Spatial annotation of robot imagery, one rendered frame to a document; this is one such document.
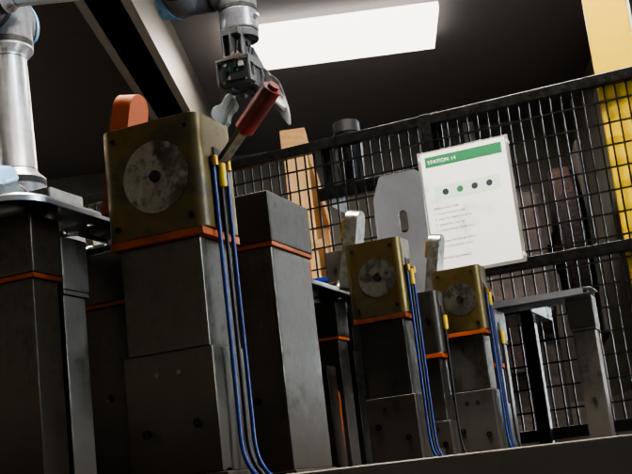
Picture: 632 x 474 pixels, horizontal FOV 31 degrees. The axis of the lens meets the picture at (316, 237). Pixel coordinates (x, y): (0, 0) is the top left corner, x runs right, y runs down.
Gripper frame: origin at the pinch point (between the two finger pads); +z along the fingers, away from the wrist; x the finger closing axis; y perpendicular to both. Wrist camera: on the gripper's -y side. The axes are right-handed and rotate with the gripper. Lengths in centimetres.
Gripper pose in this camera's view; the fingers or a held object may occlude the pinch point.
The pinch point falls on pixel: (255, 135)
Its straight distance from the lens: 217.7
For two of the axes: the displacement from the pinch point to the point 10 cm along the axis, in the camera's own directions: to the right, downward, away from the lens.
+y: -3.9, -1.6, -9.1
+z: 1.1, 9.7, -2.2
